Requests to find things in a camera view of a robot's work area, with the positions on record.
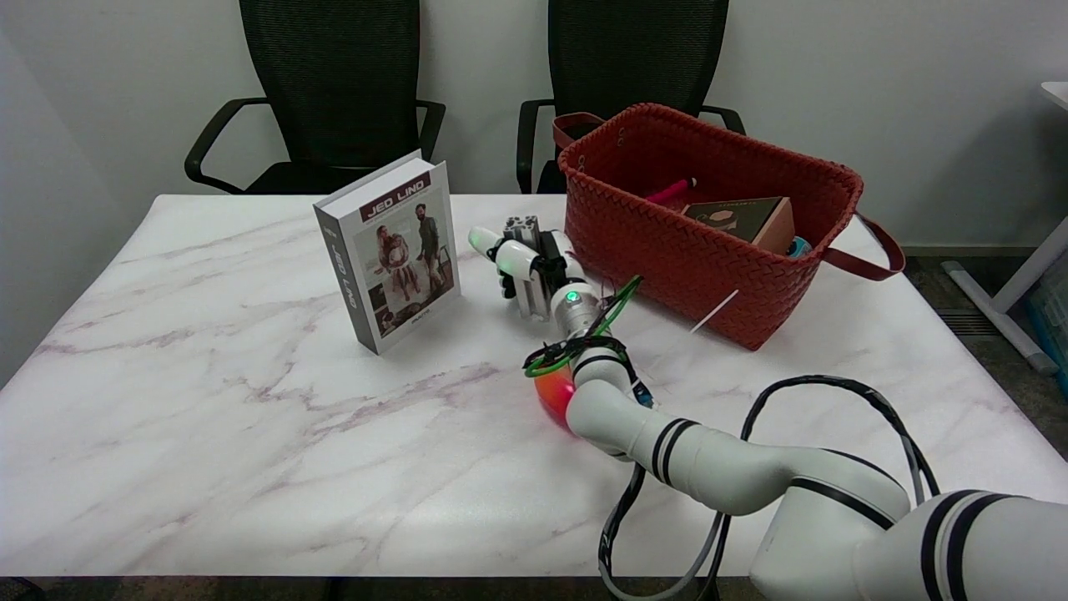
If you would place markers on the silver aluminium extrusion block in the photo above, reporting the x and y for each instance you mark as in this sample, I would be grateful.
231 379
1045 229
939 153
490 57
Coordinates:
531 302

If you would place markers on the blue storage bin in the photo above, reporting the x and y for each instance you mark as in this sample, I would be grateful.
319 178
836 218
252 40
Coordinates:
1053 321

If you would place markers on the red woven basket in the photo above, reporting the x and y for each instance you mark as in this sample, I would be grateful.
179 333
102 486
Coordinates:
692 259

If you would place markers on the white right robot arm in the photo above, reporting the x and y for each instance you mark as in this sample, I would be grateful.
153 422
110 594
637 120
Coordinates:
709 459

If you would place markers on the white zip tie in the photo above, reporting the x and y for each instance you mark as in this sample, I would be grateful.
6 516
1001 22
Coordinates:
715 311

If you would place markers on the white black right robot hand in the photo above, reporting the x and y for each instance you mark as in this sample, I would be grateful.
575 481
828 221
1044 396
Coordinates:
561 259

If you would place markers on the dark cover box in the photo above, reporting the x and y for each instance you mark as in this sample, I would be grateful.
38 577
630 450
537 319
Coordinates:
738 217

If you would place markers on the pink stick object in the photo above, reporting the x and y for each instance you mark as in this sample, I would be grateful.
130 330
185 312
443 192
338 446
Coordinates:
670 191

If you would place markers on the orange pink toy mango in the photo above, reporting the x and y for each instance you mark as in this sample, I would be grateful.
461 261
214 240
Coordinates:
552 398

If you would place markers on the black mesh office chair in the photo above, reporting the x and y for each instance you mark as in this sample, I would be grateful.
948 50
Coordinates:
329 92
634 58

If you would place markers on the white desk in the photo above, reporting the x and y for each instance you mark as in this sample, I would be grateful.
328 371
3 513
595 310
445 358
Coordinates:
1026 275

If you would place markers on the white hardcover book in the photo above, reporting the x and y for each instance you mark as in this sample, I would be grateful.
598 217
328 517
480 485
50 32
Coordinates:
400 250

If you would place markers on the teal round object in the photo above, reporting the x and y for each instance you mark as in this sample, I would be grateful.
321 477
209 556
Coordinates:
799 247

